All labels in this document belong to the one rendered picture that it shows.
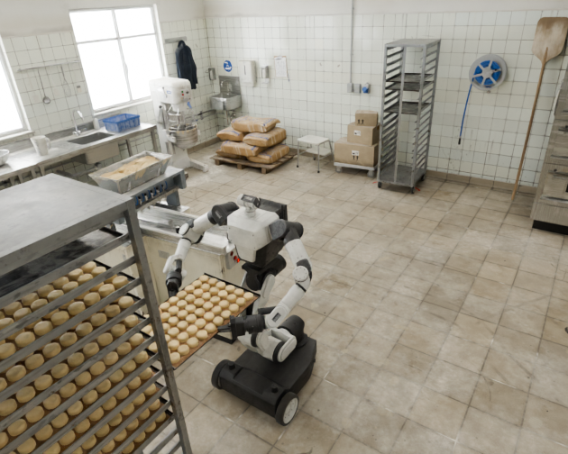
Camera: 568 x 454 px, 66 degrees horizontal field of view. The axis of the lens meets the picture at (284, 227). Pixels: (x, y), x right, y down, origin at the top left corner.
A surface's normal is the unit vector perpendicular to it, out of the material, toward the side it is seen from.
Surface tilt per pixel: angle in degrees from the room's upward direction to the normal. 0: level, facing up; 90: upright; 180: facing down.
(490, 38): 90
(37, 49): 90
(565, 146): 90
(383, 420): 0
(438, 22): 90
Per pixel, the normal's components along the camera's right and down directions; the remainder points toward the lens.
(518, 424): -0.05, -0.88
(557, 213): -0.56, 0.41
